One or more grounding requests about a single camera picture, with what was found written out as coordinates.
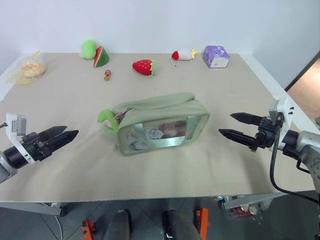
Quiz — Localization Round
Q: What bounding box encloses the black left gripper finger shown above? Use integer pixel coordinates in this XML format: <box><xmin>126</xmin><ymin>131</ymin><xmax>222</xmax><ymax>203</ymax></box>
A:
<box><xmin>44</xmin><ymin>129</ymin><xmax>80</xmax><ymax>154</ymax></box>
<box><xmin>36</xmin><ymin>125</ymin><xmax>68</xmax><ymax>142</ymax></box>

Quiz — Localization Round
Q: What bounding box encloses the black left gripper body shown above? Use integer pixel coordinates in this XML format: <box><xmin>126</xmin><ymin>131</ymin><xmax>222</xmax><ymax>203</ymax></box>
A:
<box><xmin>21</xmin><ymin>132</ymin><xmax>55</xmax><ymax>162</ymax></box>

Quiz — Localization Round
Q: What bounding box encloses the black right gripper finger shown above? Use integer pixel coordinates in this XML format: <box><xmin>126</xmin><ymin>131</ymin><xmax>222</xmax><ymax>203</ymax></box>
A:
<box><xmin>229</xmin><ymin>112</ymin><xmax>263</xmax><ymax>127</ymax></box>
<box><xmin>218</xmin><ymin>128</ymin><xmax>258</xmax><ymax>149</ymax></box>

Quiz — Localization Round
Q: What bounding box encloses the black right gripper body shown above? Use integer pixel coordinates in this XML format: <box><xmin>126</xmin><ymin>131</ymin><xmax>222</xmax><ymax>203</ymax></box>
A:
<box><xmin>249</xmin><ymin>116</ymin><xmax>285</xmax><ymax>153</ymax></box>

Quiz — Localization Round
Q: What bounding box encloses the green transparent toiletry bag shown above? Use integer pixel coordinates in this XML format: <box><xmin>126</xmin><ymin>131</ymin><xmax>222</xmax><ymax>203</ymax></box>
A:
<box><xmin>111</xmin><ymin>92</ymin><xmax>211</xmax><ymax>157</ymax></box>

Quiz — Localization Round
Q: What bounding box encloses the green plush zipper charm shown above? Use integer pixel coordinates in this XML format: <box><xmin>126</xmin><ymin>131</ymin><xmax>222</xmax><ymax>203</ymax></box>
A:
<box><xmin>97</xmin><ymin>108</ymin><xmax>120</xmax><ymax>137</ymax></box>

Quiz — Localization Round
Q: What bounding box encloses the purple tissue pack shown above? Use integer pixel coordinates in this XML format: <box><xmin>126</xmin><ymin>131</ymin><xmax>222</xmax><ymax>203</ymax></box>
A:
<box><xmin>202</xmin><ymin>45</ymin><xmax>231</xmax><ymax>69</ymax></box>

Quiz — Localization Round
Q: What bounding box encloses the bread bun in plastic bag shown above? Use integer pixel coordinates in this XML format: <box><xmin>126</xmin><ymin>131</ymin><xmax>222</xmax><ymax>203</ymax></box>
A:
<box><xmin>5</xmin><ymin>50</ymin><xmax>48</xmax><ymax>86</ymax></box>

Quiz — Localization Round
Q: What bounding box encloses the beige table mat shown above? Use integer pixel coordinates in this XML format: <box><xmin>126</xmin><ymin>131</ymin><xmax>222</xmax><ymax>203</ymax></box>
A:
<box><xmin>0</xmin><ymin>52</ymin><xmax>317</xmax><ymax>203</ymax></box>

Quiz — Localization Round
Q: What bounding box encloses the plush watermelon slice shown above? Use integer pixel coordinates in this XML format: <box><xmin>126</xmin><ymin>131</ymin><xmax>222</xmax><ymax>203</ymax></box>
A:
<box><xmin>92</xmin><ymin>45</ymin><xmax>111</xmax><ymax>69</ymax></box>

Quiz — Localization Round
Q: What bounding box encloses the white and red plush toy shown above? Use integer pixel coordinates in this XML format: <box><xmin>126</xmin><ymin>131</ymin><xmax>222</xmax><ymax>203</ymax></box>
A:
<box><xmin>170</xmin><ymin>48</ymin><xmax>198</xmax><ymax>62</ymax></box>

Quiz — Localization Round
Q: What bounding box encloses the green plush toy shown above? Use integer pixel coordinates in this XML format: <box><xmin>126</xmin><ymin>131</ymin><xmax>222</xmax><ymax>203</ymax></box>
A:
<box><xmin>79</xmin><ymin>39</ymin><xmax>97</xmax><ymax>61</ymax></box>

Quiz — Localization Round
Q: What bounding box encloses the orange clamp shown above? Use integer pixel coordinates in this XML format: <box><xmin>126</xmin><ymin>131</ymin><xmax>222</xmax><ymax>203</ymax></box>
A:
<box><xmin>195</xmin><ymin>207</ymin><xmax>210</xmax><ymax>240</ymax></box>
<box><xmin>80</xmin><ymin>218</ymin><xmax>96</xmax><ymax>240</ymax></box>

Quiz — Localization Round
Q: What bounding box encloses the dark rounded robot foot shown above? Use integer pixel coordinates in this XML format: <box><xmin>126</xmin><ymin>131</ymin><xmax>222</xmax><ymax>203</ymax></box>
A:
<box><xmin>161</xmin><ymin>209</ymin><xmax>201</xmax><ymax>240</ymax></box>
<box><xmin>102</xmin><ymin>209</ymin><xmax>133</xmax><ymax>240</ymax></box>

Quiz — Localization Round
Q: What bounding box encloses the red plush strawberry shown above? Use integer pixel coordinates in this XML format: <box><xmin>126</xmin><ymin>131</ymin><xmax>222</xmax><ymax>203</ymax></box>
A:
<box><xmin>132</xmin><ymin>59</ymin><xmax>158</xmax><ymax>77</ymax></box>

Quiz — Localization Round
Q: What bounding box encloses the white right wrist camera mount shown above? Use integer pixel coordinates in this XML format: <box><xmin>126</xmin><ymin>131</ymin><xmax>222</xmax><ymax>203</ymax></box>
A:
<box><xmin>268</xmin><ymin>97</ymin><xmax>295</xmax><ymax>151</ymax></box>

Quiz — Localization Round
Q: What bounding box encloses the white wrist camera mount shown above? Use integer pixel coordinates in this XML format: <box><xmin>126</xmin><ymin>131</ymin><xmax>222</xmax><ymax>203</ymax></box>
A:
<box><xmin>5</xmin><ymin>112</ymin><xmax>36</xmax><ymax>165</ymax></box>
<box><xmin>268</xmin><ymin>97</ymin><xmax>295</xmax><ymax>151</ymax></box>

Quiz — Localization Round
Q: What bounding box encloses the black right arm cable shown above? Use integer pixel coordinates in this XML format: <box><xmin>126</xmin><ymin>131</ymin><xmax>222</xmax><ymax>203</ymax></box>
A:
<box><xmin>269</xmin><ymin>123</ymin><xmax>320</xmax><ymax>204</ymax></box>

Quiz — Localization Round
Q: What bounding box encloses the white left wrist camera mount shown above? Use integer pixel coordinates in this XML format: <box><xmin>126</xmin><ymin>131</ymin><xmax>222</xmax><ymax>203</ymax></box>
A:
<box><xmin>5</xmin><ymin>112</ymin><xmax>36</xmax><ymax>165</ymax></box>

